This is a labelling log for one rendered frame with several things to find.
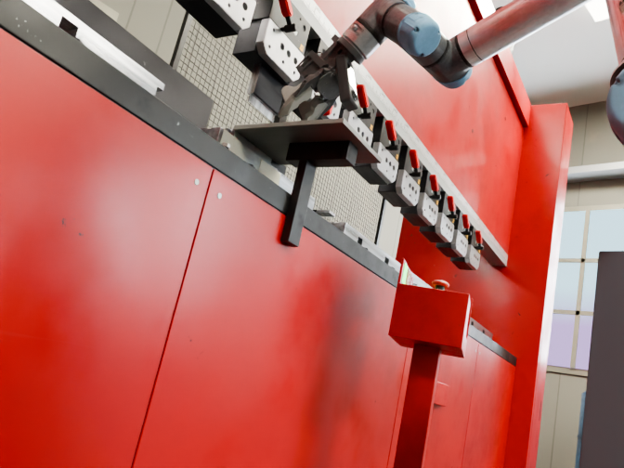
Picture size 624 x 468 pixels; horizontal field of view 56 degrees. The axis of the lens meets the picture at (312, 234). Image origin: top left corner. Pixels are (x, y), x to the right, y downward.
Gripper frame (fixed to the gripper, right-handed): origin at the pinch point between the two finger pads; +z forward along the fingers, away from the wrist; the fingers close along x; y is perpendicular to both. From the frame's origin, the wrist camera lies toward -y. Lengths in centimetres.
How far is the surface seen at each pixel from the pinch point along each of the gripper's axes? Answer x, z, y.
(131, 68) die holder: 37.1, 11.4, -0.8
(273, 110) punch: -3.5, 1.5, 10.3
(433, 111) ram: -86, -35, 37
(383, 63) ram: -44, -29, 32
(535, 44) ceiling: -333, -167, 188
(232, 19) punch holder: 19.6, -6.3, 12.3
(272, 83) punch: -0.8, -2.7, 13.7
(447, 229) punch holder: -118, -9, 14
